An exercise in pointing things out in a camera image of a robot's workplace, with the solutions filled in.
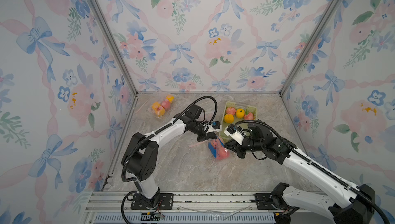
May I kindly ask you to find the blue zipper clear bag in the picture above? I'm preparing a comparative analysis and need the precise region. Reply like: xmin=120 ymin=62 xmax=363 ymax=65
xmin=208 ymin=137 xmax=230 ymax=160

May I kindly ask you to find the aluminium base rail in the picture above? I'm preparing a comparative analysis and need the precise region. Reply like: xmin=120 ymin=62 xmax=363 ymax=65
xmin=81 ymin=191 xmax=346 ymax=224

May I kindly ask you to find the yellow peach with leaf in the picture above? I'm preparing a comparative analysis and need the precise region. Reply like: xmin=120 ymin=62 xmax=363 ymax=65
xmin=235 ymin=109 xmax=245 ymax=119

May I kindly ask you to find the pink zipper clear bag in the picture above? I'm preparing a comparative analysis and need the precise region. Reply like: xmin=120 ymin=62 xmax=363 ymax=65
xmin=136 ymin=93 xmax=176 ymax=119
xmin=188 ymin=111 xmax=218 ymax=148

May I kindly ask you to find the green plastic basket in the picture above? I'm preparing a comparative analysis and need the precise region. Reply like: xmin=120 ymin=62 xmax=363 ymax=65
xmin=219 ymin=101 xmax=258 ymax=143

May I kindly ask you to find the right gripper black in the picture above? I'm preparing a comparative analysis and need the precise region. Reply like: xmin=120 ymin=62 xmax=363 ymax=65
xmin=222 ymin=131 xmax=264 ymax=158

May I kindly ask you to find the black cable hose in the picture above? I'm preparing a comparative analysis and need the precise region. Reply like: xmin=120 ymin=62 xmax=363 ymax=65
xmin=121 ymin=95 xmax=219 ymax=183
xmin=234 ymin=120 xmax=391 ymax=224

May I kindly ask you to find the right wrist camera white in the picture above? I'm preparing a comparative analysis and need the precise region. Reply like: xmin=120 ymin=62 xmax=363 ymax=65
xmin=224 ymin=124 xmax=245 ymax=145

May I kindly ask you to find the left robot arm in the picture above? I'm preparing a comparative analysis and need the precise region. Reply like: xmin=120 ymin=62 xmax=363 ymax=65
xmin=121 ymin=104 xmax=221 ymax=209

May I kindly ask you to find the right black cable hose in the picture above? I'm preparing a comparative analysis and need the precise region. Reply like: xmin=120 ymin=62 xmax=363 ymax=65
xmin=234 ymin=120 xmax=391 ymax=224

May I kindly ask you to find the left black cable hose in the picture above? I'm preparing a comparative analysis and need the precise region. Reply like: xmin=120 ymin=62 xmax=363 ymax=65
xmin=121 ymin=95 xmax=219 ymax=183

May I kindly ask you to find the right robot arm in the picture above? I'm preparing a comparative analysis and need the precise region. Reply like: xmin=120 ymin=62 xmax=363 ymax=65
xmin=224 ymin=120 xmax=380 ymax=224

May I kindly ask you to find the pink peach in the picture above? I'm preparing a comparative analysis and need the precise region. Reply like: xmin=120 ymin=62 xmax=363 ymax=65
xmin=244 ymin=112 xmax=255 ymax=120
xmin=160 ymin=100 xmax=171 ymax=111
xmin=216 ymin=147 xmax=230 ymax=160
xmin=225 ymin=107 xmax=236 ymax=115

